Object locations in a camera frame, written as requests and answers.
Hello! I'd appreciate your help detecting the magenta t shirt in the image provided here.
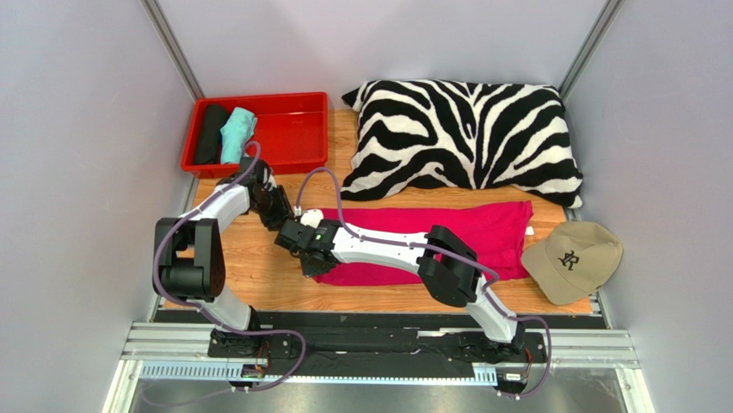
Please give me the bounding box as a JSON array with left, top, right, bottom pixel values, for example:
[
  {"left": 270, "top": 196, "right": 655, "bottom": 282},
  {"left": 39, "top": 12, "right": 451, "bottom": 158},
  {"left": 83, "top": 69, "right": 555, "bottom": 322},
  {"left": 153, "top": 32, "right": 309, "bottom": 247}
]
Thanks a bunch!
[{"left": 314, "top": 201, "right": 533, "bottom": 287}]

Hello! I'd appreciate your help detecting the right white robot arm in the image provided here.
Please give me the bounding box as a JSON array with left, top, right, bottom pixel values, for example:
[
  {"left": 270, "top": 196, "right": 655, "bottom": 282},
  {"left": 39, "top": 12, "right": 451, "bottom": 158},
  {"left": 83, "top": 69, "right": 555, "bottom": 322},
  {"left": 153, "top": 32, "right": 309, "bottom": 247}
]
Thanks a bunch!
[{"left": 274, "top": 219, "right": 525, "bottom": 354}]

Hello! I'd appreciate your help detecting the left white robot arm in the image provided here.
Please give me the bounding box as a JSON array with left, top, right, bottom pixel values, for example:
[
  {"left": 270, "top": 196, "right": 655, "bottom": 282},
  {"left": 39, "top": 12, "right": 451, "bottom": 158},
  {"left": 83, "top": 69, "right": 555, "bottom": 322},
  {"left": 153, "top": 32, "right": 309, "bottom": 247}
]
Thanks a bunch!
[{"left": 152, "top": 157, "right": 293, "bottom": 342}]

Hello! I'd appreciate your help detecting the red plastic tray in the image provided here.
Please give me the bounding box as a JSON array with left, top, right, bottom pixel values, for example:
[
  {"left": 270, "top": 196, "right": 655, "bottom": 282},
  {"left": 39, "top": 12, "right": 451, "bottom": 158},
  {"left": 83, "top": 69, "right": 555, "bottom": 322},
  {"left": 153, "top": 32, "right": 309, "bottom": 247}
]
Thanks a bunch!
[{"left": 181, "top": 91, "right": 330, "bottom": 179}]

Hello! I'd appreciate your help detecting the rolled teal t shirt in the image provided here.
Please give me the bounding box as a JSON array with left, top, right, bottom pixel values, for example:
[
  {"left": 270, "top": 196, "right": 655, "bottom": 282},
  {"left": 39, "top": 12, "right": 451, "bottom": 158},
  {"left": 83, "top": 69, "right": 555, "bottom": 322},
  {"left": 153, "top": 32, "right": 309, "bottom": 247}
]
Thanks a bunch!
[{"left": 219, "top": 107, "right": 258, "bottom": 164}]

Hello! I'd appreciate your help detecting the rolled black t shirt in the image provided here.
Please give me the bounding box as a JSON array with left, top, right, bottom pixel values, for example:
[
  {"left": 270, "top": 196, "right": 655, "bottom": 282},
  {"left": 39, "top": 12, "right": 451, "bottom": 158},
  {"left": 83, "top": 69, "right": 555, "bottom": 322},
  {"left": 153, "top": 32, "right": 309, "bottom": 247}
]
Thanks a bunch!
[{"left": 194, "top": 104, "right": 230, "bottom": 165}]

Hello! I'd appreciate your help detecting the zebra print pillow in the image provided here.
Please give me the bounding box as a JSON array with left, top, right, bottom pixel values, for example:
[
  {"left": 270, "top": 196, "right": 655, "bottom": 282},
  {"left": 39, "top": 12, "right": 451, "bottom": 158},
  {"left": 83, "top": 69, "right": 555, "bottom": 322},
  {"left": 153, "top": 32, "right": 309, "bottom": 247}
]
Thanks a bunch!
[{"left": 341, "top": 79, "right": 583, "bottom": 209}]

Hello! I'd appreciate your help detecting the beige baseball cap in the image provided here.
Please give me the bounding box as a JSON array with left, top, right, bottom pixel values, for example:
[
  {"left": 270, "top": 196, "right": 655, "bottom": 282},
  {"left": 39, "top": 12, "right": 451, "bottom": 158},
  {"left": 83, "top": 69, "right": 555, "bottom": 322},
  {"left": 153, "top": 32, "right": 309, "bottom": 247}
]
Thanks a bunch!
[{"left": 520, "top": 221, "right": 624, "bottom": 305}]

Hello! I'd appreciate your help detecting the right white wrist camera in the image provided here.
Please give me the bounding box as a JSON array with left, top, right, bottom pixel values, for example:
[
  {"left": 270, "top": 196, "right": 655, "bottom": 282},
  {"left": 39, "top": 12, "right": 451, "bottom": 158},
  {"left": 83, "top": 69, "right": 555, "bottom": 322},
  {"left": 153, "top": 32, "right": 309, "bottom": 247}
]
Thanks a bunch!
[{"left": 294, "top": 206, "right": 324, "bottom": 228}]

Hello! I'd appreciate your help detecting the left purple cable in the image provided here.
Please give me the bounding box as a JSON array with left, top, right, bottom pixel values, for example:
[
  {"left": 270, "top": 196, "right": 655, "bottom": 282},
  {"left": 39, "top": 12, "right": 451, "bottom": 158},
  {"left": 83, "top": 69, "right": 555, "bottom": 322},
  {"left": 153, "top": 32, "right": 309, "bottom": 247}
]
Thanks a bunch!
[{"left": 151, "top": 139, "right": 307, "bottom": 402}]

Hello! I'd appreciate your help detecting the aluminium frame rail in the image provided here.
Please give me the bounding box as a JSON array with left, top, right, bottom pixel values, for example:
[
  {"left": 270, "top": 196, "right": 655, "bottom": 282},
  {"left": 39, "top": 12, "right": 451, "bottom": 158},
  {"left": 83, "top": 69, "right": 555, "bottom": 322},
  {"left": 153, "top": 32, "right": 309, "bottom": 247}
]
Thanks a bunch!
[{"left": 103, "top": 311, "right": 654, "bottom": 412}]

